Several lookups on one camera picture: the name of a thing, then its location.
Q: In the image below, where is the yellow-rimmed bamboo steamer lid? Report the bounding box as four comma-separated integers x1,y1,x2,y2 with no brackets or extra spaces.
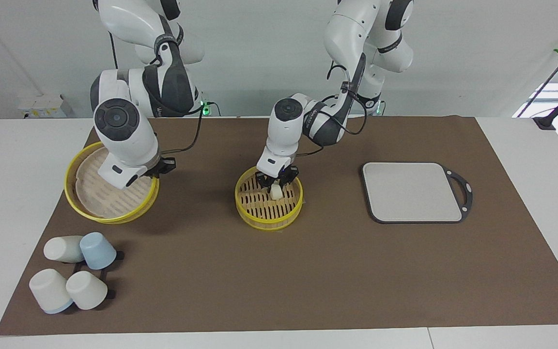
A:
64,142,160,225

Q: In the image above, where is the yellow-rimmed bamboo steamer base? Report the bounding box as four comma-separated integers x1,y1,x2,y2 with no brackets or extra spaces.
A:
234,166,304,231

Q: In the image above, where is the light blue plastic cup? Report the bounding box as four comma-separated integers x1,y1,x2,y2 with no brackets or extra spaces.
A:
79,232,117,270

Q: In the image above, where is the brown table mat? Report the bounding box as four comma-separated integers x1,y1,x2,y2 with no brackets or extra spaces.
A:
0,115,558,336

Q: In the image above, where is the white plastic cup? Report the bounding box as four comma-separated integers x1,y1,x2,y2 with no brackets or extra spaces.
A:
29,269,74,315
66,271,109,311
44,236,85,263

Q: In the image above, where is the white cardboard box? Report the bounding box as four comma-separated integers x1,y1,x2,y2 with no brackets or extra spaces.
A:
17,94,75,119

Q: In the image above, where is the white grey-framed cutting board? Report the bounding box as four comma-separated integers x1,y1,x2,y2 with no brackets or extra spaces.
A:
360,161,474,224

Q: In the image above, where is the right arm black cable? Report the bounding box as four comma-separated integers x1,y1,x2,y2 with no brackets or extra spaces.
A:
161,99,204,155

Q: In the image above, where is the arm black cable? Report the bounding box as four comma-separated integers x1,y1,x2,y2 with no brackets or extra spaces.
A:
161,99,204,155
296,63,368,157

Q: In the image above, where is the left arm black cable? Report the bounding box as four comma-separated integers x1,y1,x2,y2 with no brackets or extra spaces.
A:
296,63,368,157

